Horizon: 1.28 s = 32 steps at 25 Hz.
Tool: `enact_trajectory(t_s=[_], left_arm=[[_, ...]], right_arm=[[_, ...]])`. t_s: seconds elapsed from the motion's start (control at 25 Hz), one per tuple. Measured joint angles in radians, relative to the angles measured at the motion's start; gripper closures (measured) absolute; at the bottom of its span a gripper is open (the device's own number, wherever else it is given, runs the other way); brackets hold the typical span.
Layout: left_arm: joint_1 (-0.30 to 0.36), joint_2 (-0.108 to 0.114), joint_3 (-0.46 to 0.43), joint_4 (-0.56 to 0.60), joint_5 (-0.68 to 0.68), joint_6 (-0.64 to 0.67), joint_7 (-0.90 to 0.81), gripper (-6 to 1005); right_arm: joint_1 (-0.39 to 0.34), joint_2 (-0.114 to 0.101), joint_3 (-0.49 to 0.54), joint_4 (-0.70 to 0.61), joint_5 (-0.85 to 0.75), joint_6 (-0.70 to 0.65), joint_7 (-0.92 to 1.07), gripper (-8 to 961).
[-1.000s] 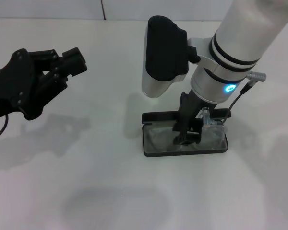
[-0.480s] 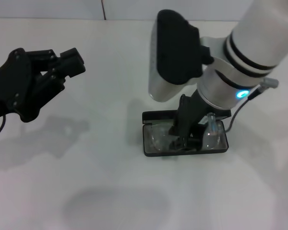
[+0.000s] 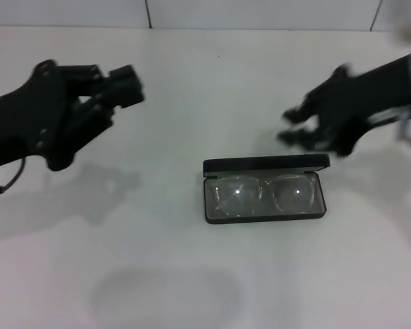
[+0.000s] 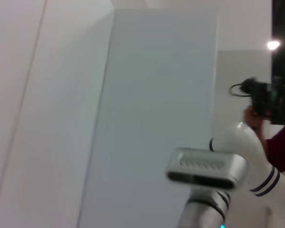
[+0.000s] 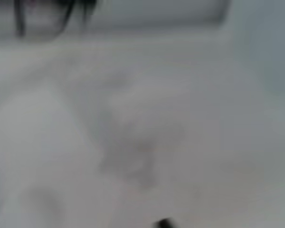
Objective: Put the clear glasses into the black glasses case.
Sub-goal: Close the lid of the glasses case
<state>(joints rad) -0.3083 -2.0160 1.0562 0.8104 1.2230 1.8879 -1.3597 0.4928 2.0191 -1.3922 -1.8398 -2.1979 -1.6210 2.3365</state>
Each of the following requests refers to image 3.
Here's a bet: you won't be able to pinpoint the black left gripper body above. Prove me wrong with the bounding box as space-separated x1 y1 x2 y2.
0 60 86 172

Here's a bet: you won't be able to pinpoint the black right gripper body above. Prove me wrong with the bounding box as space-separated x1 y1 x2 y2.
306 53 411 158

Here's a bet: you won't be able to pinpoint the black glasses case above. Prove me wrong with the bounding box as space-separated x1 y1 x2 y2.
202 153 331 226

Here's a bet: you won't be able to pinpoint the clear white glasses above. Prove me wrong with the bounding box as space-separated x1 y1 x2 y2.
212 173 315 219

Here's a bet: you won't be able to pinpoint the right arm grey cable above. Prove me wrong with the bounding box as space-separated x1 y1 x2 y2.
395 109 411 147

